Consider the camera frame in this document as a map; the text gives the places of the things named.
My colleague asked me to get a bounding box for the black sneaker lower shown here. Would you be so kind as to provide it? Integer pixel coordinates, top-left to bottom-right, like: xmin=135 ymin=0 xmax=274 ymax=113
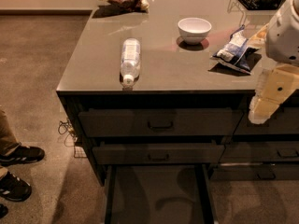
xmin=0 ymin=172 xmax=32 ymax=202

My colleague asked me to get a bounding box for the dark shoe tip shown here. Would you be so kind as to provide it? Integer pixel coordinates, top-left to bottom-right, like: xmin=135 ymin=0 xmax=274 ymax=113
xmin=0 ymin=203 xmax=8 ymax=218

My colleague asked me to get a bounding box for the blue white snack bag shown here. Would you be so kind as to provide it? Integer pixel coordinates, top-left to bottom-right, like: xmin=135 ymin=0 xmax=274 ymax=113
xmin=211 ymin=24 xmax=259 ymax=75

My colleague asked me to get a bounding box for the dark bottom right drawer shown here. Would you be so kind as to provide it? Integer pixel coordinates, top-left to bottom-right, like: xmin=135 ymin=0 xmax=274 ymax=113
xmin=210 ymin=163 xmax=299 ymax=181

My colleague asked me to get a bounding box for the black sneaker upper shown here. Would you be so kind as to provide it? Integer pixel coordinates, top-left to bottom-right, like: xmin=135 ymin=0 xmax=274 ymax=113
xmin=0 ymin=146 xmax=45 ymax=166

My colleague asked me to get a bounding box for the tangled cable on floor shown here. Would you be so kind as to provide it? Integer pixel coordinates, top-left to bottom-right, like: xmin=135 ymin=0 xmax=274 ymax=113
xmin=57 ymin=118 xmax=78 ymax=147

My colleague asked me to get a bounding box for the clear plastic water bottle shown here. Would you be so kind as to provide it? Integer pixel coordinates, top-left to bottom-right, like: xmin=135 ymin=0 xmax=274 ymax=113
xmin=120 ymin=38 xmax=141 ymax=87

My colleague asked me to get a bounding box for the dark top right drawer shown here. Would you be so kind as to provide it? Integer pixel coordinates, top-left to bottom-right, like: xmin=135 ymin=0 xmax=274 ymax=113
xmin=235 ymin=107 xmax=299 ymax=135

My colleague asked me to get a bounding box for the white ceramic bowl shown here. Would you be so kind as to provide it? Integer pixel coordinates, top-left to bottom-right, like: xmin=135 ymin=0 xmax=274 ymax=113
xmin=178 ymin=18 xmax=212 ymax=45

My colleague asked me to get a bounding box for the dark top left drawer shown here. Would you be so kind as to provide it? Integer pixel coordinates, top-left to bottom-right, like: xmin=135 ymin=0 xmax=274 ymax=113
xmin=78 ymin=108 xmax=243 ymax=137

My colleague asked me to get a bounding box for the dark middle right drawer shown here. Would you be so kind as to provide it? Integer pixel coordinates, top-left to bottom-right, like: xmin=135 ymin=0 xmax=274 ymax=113
xmin=220 ymin=141 xmax=299 ymax=163

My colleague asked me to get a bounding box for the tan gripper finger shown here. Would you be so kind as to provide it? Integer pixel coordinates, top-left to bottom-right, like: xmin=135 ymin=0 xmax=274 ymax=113
xmin=248 ymin=96 xmax=279 ymax=124

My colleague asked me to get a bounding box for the dark drawer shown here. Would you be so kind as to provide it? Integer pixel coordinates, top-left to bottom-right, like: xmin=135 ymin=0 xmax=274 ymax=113
xmin=210 ymin=163 xmax=299 ymax=181
xmin=220 ymin=141 xmax=299 ymax=163
xmin=235 ymin=107 xmax=299 ymax=135
xmin=78 ymin=108 xmax=243 ymax=137
xmin=93 ymin=143 xmax=224 ymax=164

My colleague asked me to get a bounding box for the brown trouser leg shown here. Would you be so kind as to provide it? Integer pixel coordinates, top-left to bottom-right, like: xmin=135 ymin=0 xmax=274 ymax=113
xmin=0 ymin=109 xmax=21 ymax=157

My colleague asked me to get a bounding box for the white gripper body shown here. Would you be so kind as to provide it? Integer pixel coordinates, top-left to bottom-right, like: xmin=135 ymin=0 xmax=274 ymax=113
xmin=263 ymin=63 xmax=299 ymax=105

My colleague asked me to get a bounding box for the black sneaker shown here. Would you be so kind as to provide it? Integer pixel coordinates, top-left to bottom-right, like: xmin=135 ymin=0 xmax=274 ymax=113
xmin=0 ymin=172 xmax=32 ymax=202
xmin=0 ymin=146 xmax=45 ymax=166

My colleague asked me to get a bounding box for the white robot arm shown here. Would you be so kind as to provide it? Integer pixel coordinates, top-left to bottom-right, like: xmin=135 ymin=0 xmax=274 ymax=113
xmin=249 ymin=0 xmax=299 ymax=124

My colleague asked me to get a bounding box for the dark middle left drawer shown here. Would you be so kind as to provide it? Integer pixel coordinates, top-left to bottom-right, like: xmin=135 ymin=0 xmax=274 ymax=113
xmin=93 ymin=143 xmax=224 ymax=164

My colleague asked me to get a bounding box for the open bottom left drawer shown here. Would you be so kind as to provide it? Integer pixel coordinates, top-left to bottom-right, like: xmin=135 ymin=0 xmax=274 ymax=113
xmin=101 ymin=164 xmax=219 ymax=224

